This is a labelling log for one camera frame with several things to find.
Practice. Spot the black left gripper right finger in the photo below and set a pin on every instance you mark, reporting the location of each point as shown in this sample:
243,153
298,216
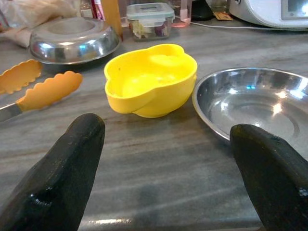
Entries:
276,180

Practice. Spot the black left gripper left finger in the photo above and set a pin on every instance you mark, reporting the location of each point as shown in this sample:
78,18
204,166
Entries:
60,168

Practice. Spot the steel tongs with orange tips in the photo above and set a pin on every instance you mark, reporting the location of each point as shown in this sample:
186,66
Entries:
48,93

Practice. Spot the shallow stainless steel plate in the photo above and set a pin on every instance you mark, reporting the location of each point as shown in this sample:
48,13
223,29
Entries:
252,96

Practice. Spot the yellow plastic bowl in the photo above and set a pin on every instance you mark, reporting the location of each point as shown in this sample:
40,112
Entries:
144,96

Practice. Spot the upturned stainless steel dish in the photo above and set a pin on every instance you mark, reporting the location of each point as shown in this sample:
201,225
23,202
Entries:
72,45

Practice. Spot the beige plastic bag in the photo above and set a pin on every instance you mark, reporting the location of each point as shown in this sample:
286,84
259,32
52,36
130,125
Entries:
24,12

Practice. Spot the red food packets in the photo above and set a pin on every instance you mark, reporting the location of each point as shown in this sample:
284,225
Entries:
95,9

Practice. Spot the white kitchen appliance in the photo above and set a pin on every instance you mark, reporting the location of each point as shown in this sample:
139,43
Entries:
260,12

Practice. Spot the yellow paper tag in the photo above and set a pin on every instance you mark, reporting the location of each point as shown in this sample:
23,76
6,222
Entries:
222,16

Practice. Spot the glass food container with lid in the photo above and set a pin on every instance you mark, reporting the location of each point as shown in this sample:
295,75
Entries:
149,14

